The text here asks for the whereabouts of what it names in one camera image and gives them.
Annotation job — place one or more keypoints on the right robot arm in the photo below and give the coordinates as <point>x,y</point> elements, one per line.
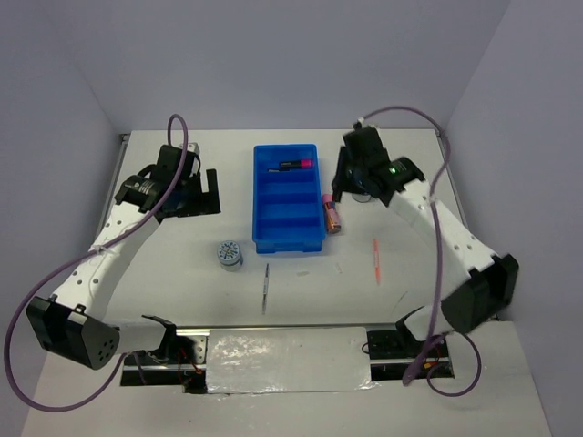
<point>475,283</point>

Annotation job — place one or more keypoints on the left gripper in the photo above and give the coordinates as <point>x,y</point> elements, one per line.
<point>206,202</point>

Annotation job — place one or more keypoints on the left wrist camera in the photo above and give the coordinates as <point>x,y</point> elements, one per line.
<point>192,147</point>

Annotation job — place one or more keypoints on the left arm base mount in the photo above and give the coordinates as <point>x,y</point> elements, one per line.
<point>184,366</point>

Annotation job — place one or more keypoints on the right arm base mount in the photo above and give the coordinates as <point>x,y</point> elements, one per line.
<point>389,358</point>

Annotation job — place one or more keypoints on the blue plastic compartment tray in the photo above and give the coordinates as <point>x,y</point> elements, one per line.
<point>287,213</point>

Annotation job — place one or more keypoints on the orange thin pen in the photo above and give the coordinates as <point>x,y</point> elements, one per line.
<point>376,262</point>

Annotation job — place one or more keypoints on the left blue tape roll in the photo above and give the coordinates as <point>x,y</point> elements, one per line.
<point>229,255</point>

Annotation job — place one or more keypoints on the pink capped black highlighter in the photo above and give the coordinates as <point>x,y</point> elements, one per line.
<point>295,164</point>

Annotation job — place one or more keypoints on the right blue tape roll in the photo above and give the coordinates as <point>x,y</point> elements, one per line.
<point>362,198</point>

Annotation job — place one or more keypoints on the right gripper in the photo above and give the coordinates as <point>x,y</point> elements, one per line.
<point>339,182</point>

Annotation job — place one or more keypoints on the blue tape roll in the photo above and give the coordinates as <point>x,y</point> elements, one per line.
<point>362,198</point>
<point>229,255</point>

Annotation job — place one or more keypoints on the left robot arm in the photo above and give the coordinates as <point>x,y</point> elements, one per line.
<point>70,323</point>

